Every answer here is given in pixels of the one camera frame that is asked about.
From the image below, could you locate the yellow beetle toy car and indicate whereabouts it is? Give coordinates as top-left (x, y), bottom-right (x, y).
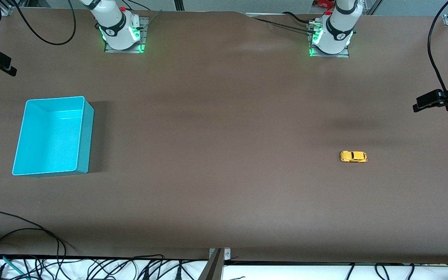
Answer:
top-left (339, 150), bottom-right (368, 164)

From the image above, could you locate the teal plastic bin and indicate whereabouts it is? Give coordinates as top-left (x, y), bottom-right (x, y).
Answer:
top-left (12, 96), bottom-right (95, 177)

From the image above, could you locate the brown table cover mat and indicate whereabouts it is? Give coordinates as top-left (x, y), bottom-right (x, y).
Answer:
top-left (0, 7), bottom-right (448, 265)

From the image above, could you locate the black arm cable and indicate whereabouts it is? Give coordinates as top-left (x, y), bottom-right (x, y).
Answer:
top-left (13, 0), bottom-right (77, 46)
top-left (427, 0), bottom-right (448, 93)

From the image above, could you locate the black braided cable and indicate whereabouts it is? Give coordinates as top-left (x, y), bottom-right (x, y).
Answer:
top-left (253, 17), bottom-right (313, 34)

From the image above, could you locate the teal cable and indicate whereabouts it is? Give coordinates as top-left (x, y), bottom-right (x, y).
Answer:
top-left (0, 253), bottom-right (26, 277)

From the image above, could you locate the metal table bracket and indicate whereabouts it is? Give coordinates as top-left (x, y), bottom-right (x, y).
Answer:
top-left (198, 248), bottom-right (231, 280)

